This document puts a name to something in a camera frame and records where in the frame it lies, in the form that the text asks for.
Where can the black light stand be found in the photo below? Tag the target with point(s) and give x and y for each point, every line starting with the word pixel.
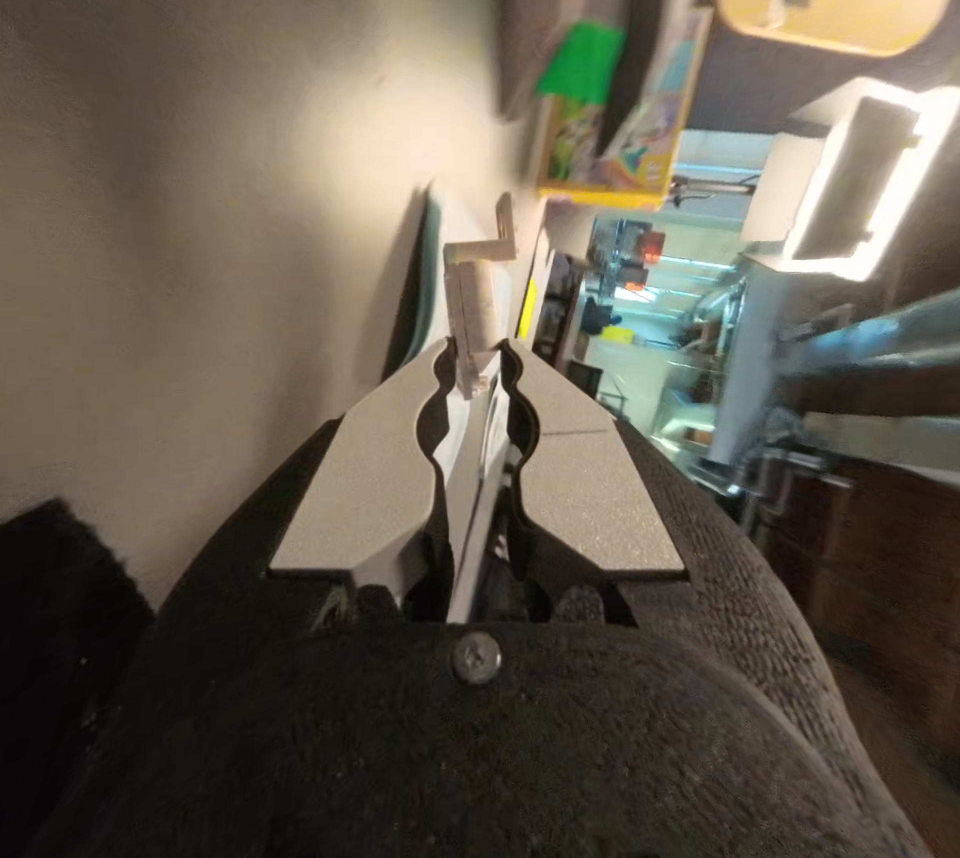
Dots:
pixel 712 185

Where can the metal storage shelf rack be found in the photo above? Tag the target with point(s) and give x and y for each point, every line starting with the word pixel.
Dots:
pixel 637 251

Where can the silver corrugated air duct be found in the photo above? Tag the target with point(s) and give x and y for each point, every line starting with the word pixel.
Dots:
pixel 885 333
pixel 885 434

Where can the white lego brick model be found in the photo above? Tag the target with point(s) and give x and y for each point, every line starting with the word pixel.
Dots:
pixel 472 303

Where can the green plastic bin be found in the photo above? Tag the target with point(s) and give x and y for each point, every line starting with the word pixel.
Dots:
pixel 581 63

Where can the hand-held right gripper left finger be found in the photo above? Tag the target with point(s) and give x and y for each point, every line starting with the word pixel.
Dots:
pixel 360 491

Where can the yellow lego set box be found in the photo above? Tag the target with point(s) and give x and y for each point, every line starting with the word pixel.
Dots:
pixel 637 146

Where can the yellow paper sheet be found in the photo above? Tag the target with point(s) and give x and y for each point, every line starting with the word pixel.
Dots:
pixel 529 307

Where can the white studio light panel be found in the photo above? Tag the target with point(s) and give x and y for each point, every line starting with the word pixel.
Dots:
pixel 862 183

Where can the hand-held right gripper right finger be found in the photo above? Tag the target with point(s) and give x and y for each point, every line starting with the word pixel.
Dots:
pixel 600 498

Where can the open instruction booklet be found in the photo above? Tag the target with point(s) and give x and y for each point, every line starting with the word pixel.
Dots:
pixel 469 498

